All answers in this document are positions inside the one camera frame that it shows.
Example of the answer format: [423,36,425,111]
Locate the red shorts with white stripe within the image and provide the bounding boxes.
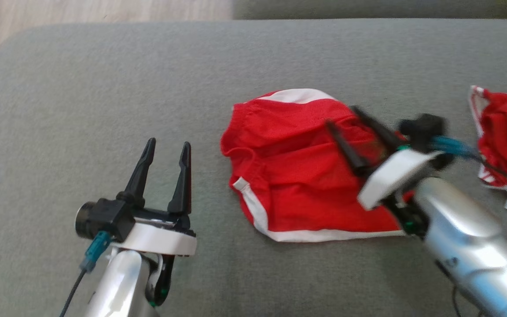
[220,88,415,243]

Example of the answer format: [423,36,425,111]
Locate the left camera cable teal plug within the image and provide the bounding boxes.
[60,231,112,317]

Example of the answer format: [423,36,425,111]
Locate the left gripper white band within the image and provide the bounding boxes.
[113,137,198,257]

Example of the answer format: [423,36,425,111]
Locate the wide grey sofa seat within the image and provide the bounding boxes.
[0,18,507,317]

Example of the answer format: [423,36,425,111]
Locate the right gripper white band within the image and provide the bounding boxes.
[326,106,444,212]

